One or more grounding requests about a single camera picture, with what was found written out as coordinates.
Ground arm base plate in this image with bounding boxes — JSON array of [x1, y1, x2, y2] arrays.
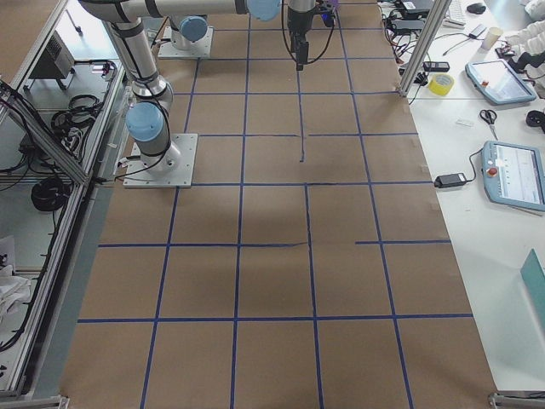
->
[[123, 134, 198, 188], [158, 26, 214, 60]]

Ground near blue teach pendant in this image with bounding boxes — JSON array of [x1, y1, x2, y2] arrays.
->
[[481, 141, 544, 212]]

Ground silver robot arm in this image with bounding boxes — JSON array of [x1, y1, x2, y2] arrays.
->
[[81, 1, 318, 109], [164, 14, 208, 50]]

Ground yellow tape roll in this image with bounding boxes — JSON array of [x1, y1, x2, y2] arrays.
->
[[428, 73, 455, 96]]

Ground black power adapter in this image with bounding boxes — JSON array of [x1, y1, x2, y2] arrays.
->
[[433, 173, 468, 188]]

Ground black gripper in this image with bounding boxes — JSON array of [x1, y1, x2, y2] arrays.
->
[[288, 16, 313, 71]]

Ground far blue teach pendant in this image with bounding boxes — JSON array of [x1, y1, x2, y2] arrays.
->
[[465, 60, 536, 105]]

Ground black phone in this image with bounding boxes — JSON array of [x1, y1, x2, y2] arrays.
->
[[422, 61, 450, 72]]

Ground aluminium frame post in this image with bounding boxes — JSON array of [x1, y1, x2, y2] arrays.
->
[[398, 0, 450, 97]]

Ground blue teach pendant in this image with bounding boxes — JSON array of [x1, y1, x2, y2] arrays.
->
[[481, 141, 544, 212], [465, 60, 536, 105]]

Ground black handled scissors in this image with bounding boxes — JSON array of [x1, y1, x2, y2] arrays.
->
[[479, 109, 498, 141]]

